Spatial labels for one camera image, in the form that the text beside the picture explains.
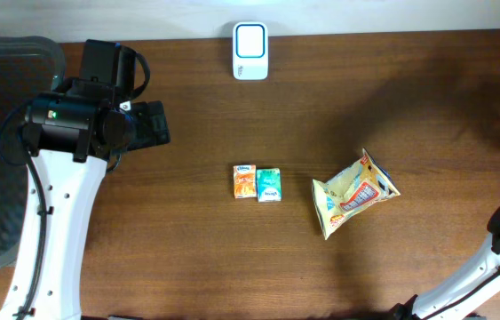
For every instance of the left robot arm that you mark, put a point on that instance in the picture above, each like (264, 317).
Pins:
(71, 138)

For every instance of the orange tissue pack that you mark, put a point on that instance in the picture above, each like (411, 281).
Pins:
(244, 177)

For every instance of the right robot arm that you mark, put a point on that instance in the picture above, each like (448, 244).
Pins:
(466, 289)

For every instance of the teal tissue pack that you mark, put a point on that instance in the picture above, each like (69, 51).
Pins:
(269, 185)

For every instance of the white barcode scanner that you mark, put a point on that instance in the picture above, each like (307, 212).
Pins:
(250, 54)

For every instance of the yellow chips bag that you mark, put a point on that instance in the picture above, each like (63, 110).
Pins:
(353, 190)

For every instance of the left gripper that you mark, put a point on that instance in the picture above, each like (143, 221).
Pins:
(152, 123)

